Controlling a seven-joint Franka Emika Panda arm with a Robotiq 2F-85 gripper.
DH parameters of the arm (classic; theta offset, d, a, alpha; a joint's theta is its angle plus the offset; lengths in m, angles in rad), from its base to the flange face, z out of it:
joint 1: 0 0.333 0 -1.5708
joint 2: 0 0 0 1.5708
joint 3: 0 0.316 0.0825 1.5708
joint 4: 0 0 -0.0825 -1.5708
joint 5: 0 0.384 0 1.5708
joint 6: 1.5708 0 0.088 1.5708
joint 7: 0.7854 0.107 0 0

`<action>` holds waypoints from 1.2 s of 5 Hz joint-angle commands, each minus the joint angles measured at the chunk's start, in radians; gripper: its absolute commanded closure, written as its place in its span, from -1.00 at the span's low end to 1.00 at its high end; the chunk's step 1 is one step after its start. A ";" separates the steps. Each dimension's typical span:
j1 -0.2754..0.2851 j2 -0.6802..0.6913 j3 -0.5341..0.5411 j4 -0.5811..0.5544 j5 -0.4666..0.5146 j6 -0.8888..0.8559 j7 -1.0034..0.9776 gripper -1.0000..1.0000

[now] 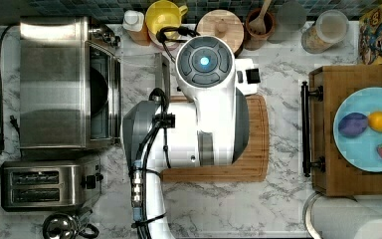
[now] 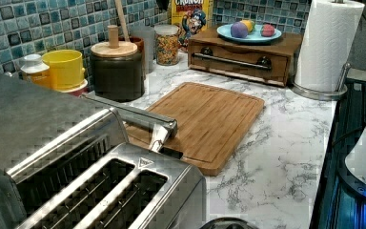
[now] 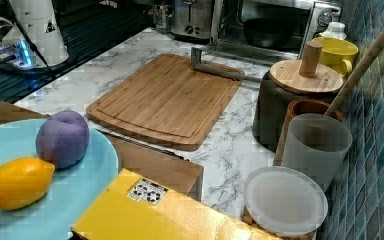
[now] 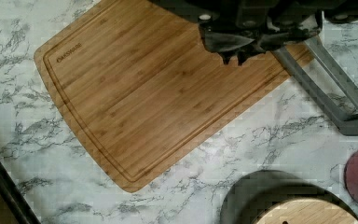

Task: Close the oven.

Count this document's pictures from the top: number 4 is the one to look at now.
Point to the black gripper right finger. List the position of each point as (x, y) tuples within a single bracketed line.
[(308, 28)]

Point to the black canister with wooden lid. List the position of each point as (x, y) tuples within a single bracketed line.
[(276, 197)]

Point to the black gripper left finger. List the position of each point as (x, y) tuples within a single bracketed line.
[(227, 42)]

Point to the bamboo cutting board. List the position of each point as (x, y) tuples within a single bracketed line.
[(139, 91)]

